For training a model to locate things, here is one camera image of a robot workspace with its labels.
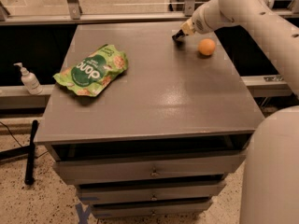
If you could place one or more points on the white pump bottle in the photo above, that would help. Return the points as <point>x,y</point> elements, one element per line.
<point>29,80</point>

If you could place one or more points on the green chip bag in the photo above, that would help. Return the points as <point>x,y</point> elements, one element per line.
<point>94,73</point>

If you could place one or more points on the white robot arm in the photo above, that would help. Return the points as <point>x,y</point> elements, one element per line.
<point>270,189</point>

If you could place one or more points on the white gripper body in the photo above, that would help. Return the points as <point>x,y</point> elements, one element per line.
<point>201,22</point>

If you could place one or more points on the top grey drawer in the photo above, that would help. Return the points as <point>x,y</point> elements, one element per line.
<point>105,171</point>

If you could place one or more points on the middle grey drawer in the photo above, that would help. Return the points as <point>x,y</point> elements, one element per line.
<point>152,193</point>

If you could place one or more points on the black stand leg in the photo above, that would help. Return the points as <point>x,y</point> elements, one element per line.
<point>28,151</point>

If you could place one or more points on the metal railing frame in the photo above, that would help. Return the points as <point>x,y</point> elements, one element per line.
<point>20,12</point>

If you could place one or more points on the bottom grey drawer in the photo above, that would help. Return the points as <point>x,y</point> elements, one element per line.
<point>151,208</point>

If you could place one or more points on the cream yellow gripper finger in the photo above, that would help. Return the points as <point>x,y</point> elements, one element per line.
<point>187,27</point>

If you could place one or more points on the orange fruit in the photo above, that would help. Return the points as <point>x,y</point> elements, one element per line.
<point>206,47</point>

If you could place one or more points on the grey drawer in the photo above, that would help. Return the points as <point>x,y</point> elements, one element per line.
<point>151,208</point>
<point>105,171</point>
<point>152,193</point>

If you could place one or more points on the grey drawer cabinet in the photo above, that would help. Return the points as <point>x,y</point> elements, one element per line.
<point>171,103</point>

